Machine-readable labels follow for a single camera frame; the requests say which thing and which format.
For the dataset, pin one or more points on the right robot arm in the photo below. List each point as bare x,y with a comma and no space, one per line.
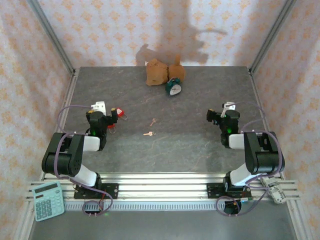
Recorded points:
262,160

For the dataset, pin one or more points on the green alarm clock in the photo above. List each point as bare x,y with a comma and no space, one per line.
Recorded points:
175,89

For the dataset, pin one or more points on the brown plush toy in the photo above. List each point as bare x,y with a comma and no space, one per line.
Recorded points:
156,72

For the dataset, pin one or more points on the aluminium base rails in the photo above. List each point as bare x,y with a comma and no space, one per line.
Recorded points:
162,185

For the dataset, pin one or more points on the white remote device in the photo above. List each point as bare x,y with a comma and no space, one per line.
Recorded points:
275,191

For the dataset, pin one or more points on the teal calculator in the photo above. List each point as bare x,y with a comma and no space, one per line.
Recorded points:
47,202

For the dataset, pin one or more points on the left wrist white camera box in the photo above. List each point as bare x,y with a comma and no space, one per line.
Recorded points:
99,107

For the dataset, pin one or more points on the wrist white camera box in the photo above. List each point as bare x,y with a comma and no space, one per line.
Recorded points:
229,106
99,107

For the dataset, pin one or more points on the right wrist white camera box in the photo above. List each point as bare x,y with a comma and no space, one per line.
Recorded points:
229,106

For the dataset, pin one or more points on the aluminium table side rail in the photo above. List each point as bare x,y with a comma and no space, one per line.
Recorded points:
68,95
256,87

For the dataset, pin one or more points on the aluminium frame corner post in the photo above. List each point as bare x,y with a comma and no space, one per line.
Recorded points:
51,33
273,32

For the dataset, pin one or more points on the aluminium frame leg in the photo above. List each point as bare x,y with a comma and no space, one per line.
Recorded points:
297,225
25,227

